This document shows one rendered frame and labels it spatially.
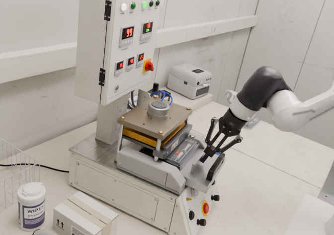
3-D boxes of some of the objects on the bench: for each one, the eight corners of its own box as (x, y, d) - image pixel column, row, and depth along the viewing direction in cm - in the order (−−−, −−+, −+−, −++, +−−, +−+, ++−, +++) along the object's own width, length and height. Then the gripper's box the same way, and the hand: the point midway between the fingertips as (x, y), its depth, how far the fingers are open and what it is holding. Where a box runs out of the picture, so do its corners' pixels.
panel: (192, 241, 120) (180, 195, 116) (217, 195, 146) (208, 156, 141) (197, 242, 119) (186, 195, 115) (222, 195, 145) (213, 156, 140)
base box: (68, 186, 136) (69, 150, 129) (119, 147, 168) (123, 117, 161) (190, 246, 119) (200, 208, 111) (221, 190, 150) (230, 157, 143)
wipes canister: (12, 222, 115) (11, 188, 109) (34, 209, 122) (34, 176, 116) (29, 236, 111) (28, 200, 105) (50, 222, 118) (51, 188, 112)
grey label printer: (165, 88, 237) (169, 65, 230) (182, 83, 252) (187, 61, 244) (193, 101, 224) (199, 77, 217) (209, 95, 239) (215, 72, 231)
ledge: (97, 119, 190) (98, 113, 188) (177, 86, 256) (178, 81, 254) (139, 141, 176) (140, 133, 174) (211, 100, 242) (213, 95, 240)
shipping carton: (51, 227, 116) (51, 206, 112) (80, 208, 126) (81, 189, 123) (90, 257, 108) (92, 236, 104) (117, 234, 118) (120, 215, 114)
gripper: (219, 105, 111) (184, 153, 123) (252, 129, 109) (213, 176, 121) (226, 98, 117) (192, 145, 129) (257, 121, 115) (220, 167, 127)
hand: (207, 154), depth 123 cm, fingers closed, pressing on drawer
